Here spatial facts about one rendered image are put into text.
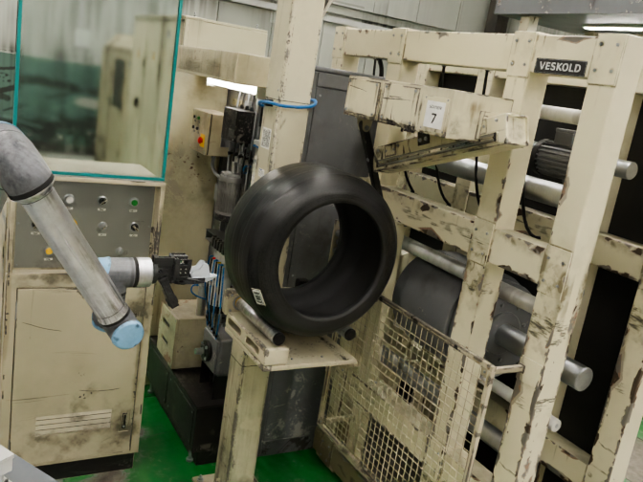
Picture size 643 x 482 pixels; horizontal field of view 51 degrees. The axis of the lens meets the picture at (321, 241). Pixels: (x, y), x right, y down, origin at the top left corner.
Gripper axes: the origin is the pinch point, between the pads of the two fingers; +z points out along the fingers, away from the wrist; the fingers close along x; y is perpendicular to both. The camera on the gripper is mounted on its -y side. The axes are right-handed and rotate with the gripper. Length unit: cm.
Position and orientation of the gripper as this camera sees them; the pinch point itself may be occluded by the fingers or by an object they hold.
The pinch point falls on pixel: (211, 277)
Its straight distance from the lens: 217.8
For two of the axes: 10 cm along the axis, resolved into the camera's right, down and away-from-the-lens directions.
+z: 8.7, 0.2, 5.0
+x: -4.8, -2.8, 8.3
